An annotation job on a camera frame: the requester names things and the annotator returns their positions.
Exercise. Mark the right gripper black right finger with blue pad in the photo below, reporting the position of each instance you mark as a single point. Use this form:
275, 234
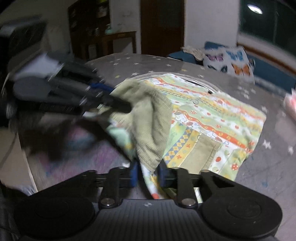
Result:
184, 183

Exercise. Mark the dark window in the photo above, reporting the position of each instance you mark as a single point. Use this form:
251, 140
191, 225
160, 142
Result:
271, 21

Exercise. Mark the blue sofa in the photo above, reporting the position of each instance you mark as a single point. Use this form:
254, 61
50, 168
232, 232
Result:
267, 75

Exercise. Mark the pink tissue box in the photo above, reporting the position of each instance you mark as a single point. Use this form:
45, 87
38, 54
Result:
290, 104

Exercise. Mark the colourful patterned child garment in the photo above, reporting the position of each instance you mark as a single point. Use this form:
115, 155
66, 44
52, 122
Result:
185, 126

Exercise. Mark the dark wooden door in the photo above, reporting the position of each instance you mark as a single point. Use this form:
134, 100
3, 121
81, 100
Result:
162, 26

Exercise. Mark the cream crocheted cloth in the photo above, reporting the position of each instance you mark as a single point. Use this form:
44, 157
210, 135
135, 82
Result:
197, 53

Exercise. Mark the butterfly print pillow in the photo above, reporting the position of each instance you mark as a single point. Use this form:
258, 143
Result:
232, 61

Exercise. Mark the wooden side table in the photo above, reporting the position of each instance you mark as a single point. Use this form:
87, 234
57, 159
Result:
119, 42

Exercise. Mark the dark wooden shelf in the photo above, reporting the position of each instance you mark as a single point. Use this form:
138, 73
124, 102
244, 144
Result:
87, 24

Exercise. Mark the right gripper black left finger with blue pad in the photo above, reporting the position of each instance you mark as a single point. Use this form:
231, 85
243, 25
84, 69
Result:
105, 187

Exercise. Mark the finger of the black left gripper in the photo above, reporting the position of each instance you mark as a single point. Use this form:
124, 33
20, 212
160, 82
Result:
111, 99

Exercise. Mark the round induction cooktop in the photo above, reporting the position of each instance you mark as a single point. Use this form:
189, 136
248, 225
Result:
194, 80

